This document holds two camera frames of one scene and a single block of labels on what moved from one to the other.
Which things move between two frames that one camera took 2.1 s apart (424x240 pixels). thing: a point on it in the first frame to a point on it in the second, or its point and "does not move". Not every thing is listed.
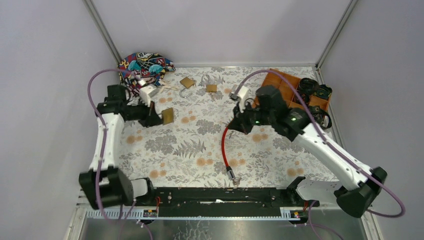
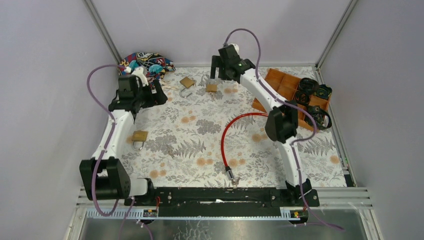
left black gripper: [149, 114] to [154, 94]
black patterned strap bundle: [321, 117] does not move
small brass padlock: [211, 88] does not move
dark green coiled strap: [323, 91] does not move
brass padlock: [168, 115] to [138, 137]
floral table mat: [198, 144] does not move
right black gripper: [238, 122] to [215, 63]
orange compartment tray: [290, 96] does not move
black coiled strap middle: [304, 96] does not move
